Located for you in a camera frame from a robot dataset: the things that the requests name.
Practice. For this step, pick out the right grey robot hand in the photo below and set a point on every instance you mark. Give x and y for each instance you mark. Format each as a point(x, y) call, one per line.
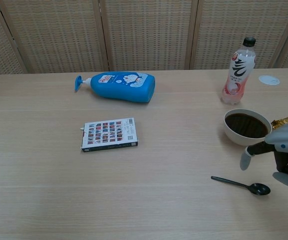
point(287, 136)

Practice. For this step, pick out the black plastic spoon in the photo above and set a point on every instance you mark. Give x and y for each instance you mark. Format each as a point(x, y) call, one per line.
point(259, 189)

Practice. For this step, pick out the white bowl with dark inside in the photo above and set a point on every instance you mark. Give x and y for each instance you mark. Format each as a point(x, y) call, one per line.
point(236, 137)

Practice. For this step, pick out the pink drink bottle black cap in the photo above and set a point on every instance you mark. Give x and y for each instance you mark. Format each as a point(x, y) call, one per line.
point(236, 75)

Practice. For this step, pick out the blue pump lotion bottle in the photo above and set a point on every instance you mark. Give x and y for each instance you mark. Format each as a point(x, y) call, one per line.
point(123, 87)

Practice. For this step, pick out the gold foil snack package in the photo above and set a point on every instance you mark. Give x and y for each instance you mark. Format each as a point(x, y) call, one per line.
point(282, 122)

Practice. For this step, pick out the white round coaster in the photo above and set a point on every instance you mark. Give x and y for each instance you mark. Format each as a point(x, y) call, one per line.
point(268, 80)

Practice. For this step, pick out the white picture-grid card box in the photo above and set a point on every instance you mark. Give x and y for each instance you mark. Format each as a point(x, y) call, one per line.
point(108, 133)

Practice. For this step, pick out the woven folding screen wooden frame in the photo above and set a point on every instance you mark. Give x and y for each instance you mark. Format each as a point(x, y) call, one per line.
point(143, 35)

